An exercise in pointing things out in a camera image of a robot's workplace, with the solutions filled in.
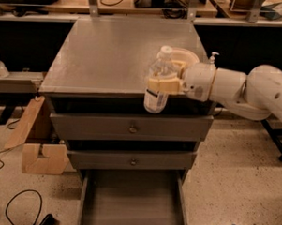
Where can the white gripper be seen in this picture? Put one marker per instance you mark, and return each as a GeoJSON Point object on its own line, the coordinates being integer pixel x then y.
{"type": "Point", "coordinates": [199, 79]}

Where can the clear plastic water bottle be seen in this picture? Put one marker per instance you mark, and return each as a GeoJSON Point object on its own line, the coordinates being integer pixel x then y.
{"type": "Point", "coordinates": [163, 68]}

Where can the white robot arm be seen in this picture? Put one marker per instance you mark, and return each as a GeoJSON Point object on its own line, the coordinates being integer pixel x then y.
{"type": "Point", "coordinates": [253, 96]}

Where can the small pump dispenser bottle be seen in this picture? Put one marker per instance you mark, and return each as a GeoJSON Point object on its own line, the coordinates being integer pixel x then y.
{"type": "Point", "coordinates": [213, 56]}

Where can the grey top drawer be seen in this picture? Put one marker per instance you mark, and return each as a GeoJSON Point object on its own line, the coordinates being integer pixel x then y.
{"type": "Point", "coordinates": [119, 127]}

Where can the grey drawer cabinet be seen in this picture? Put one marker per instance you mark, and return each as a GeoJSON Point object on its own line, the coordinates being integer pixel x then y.
{"type": "Point", "coordinates": [102, 68]}

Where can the grey middle drawer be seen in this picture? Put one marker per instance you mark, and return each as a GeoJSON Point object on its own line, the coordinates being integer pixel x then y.
{"type": "Point", "coordinates": [132, 160]}

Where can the grey open bottom drawer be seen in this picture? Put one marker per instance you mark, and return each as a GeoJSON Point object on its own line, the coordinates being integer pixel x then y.
{"type": "Point", "coordinates": [124, 197]}

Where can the white paper bowl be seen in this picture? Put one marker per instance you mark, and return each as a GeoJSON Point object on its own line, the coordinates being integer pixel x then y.
{"type": "Point", "coordinates": [183, 55]}

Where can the black table leg base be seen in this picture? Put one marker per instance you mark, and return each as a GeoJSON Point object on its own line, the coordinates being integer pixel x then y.
{"type": "Point", "coordinates": [276, 136]}

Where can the notched wooden block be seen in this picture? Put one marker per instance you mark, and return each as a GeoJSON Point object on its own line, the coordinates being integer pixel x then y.
{"type": "Point", "coordinates": [46, 159]}

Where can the wooden board leaning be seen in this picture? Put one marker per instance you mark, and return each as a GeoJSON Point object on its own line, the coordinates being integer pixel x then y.
{"type": "Point", "coordinates": [19, 135]}

